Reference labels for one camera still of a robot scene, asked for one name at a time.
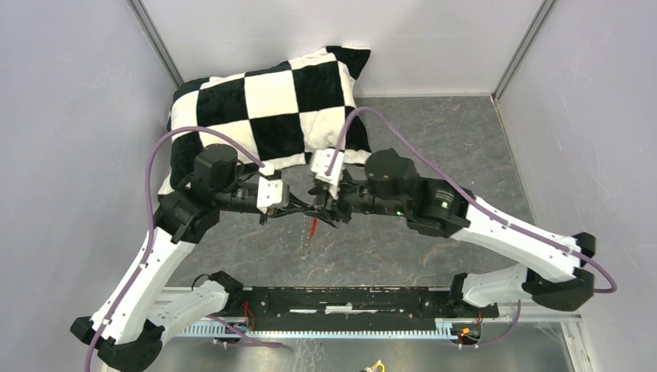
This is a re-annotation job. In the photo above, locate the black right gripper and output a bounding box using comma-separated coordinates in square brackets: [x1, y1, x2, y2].
[303, 170, 409, 229]

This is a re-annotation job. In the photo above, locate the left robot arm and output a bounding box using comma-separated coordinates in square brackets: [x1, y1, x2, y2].
[71, 144, 315, 371]

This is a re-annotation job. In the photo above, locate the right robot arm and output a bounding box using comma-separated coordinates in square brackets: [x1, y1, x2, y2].
[308, 149, 596, 316]

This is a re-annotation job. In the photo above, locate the yellow carabiner with keys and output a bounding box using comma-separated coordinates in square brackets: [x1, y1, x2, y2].
[361, 360, 386, 372]

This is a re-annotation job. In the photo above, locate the black white checkered pillow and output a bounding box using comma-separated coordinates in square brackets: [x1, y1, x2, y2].
[158, 46, 371, 196]

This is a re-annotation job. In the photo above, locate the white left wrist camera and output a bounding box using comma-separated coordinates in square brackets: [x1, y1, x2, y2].
[256, 174, 290, 212]

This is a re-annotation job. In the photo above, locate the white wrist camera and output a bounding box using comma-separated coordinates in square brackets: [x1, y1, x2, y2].
[256, 174, 290, 212]
[310, 148, 344, 200]

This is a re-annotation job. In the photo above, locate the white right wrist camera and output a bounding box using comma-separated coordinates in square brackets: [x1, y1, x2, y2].
[310, 148, 344, 200]

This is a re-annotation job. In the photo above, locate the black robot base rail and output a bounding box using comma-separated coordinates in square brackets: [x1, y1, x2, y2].
[207, 271, 500, 332]

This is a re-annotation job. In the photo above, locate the grey slotted cable duct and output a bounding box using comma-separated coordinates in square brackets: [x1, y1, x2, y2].
[178, 320, 460, 341]

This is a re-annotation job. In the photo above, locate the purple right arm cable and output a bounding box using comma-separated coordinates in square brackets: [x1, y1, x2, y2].
[325, 106, 618, 295]

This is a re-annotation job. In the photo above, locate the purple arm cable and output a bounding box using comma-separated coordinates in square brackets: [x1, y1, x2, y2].
[83, 126, 268, 372]
[325, 106, 618, 295]

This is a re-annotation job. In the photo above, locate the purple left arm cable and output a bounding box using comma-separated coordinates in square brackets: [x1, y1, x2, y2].
[83, 126, 268, 372]

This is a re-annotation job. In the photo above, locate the aluminium corner post left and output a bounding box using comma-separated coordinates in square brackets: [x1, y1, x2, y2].
[127, 0, 184, 88]

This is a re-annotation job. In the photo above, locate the aluminium corner post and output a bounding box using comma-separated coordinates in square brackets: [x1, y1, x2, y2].
[127, 0, 184, 88]
[490, 0, 558, 105]

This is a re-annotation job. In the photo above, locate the aluminium corner post right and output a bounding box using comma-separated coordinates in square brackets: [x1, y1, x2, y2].
[490, 0, 558, 105]

